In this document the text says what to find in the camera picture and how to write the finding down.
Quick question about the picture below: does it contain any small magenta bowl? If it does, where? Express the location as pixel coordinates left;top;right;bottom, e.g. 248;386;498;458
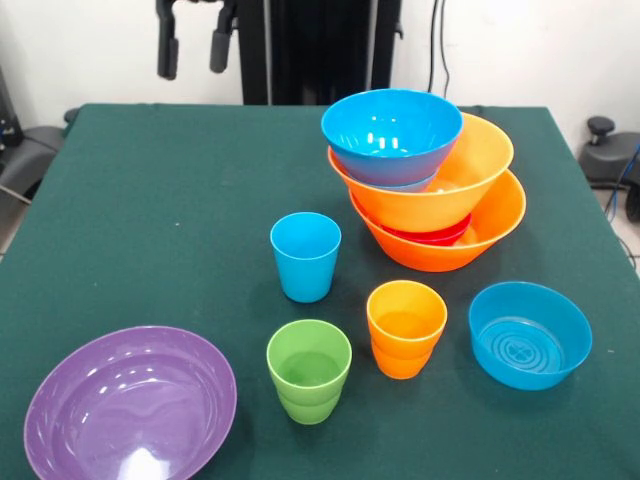
380;212;474;247

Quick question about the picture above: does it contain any large orange bowl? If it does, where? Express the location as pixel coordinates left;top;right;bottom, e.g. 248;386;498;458
348;168;528;274
327;112;515;234

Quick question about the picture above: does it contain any large purple bowl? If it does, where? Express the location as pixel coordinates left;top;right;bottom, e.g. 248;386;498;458
23;325;238;480

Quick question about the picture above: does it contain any blue ribbed-bottom bowl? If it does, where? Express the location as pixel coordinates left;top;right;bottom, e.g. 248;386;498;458
467;281;594;392

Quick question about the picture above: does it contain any blue cup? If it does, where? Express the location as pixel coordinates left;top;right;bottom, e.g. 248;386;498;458
269;211;343;304

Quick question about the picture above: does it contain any blue cable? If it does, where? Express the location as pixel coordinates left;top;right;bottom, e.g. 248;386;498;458
602;144;640;221

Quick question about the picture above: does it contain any black pedestal foot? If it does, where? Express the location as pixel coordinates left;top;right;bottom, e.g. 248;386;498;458
0;107;81;201
578;115;640;189

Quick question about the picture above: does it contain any black wall cable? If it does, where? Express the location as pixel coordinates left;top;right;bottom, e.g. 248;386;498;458
439;0;451;105
428;0;441;97

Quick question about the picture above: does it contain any dark green tablecloth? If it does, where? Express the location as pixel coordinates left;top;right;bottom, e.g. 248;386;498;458
0;103;640;480

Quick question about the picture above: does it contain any large blue bowl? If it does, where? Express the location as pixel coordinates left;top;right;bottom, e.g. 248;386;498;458
320;88;464;187

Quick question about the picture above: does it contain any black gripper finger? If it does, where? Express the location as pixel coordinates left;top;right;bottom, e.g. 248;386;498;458
208;0;239;75
155;0;180;81

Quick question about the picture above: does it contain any small cyan bowl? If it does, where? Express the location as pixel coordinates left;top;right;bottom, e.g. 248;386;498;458
349;169;442;194

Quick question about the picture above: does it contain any orange cup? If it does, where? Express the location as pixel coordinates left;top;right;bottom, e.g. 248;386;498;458
365;279;449;380

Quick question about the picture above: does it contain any green cup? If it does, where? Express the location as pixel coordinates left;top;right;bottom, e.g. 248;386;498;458
265;319;353;426

